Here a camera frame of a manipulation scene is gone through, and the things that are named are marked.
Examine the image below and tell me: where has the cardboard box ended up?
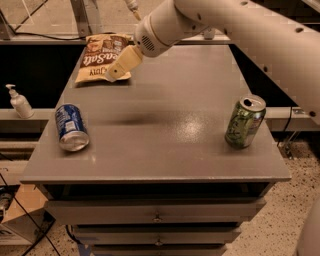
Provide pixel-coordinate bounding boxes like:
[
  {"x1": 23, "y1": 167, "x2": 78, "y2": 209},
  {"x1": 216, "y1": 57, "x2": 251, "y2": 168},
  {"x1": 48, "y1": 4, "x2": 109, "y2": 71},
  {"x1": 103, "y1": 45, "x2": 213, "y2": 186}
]
[{"x1": 0, "y1": 184, "x2": 47, "y2": 245}]

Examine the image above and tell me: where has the metal drawer knob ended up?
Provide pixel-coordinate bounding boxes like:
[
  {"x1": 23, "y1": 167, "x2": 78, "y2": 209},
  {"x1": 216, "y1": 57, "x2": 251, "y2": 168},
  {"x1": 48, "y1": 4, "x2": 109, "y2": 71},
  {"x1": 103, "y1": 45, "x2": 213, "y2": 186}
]
[
  {"x1": 155, "y1": 239, "x2": 163, "y2": 247},
  {"x1": 153, "y1": 213, "x2": 163, "y2": 223}
]

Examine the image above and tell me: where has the white tube with nozzle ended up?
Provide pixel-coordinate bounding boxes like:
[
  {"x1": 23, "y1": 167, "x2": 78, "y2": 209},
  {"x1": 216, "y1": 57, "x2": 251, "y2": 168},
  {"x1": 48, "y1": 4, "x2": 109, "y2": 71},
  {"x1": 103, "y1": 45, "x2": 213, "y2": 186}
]
[{"x1": 124, "y1": 0, "x2": 141, "y2": 21}]

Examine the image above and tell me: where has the grey drawer cabinet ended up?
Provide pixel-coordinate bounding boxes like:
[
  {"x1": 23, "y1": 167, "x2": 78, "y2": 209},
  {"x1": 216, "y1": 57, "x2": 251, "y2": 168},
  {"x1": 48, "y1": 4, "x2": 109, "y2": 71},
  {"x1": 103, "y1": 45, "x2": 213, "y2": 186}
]
[{"x1": 22, "y1": 45, "x2": 290, "y2": 256}]

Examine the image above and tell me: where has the white pump bottle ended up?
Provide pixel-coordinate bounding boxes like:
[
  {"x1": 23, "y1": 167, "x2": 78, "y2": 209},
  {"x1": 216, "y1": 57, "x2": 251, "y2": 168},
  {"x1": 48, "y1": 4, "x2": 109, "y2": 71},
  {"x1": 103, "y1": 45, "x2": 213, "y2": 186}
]
[{"x1": 6, "y1": 84, "x2": 34, "y2": 119}]

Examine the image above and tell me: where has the green soda can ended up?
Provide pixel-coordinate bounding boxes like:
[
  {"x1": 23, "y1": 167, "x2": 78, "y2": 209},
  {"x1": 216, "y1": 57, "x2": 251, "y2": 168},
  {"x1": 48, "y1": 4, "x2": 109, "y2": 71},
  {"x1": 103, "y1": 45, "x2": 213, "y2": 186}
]
[{"x1": 225, "y1": 94, "x2": 266, "y2": 149}]

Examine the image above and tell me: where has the lower metal drawer knob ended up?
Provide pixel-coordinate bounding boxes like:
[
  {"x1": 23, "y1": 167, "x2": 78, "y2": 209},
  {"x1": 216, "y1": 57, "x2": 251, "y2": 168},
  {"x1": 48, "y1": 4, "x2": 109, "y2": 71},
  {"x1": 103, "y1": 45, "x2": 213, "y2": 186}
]
[{"x1": 155, "y1": 239, "x2": 163, "y2": 247}]

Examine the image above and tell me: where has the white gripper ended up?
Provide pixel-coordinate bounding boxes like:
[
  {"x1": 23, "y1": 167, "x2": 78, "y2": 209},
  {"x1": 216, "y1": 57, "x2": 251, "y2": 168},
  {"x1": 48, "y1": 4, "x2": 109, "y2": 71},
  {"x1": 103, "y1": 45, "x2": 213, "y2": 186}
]
[{"x1": 105, "y1": 0, "x2": 208, "y2": 82}]

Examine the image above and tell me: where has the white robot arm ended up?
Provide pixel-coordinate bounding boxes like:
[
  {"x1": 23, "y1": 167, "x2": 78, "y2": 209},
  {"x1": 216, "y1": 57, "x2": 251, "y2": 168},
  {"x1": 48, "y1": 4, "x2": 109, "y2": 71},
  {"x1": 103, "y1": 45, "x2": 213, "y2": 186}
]
[{"x1": 105, "y1": 0, "x2": 320, "y2": 124}]

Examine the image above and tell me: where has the brown chip bag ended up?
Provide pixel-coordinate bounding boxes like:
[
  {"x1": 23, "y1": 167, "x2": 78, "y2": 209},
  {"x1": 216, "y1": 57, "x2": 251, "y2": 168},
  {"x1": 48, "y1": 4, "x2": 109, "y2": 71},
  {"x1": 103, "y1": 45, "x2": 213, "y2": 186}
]
[{"x1": 76, "y1": 34, "x2": 130, "y2": 83}]

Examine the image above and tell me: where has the blue soda can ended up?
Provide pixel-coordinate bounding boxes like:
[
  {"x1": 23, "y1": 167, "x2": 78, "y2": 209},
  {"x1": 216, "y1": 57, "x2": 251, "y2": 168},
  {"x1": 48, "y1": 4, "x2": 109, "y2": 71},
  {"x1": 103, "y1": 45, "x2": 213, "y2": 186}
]
[{"x1": 55, "y1": 104, "x2": 89, "y2": 152}]

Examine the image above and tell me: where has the black cable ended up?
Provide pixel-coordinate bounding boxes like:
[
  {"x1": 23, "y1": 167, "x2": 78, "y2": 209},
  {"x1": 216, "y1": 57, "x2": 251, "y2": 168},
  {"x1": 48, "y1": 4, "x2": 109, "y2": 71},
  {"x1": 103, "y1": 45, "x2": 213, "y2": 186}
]
[{"x1": 0, "y1": 173, "x2": 63, "y2": 256}]

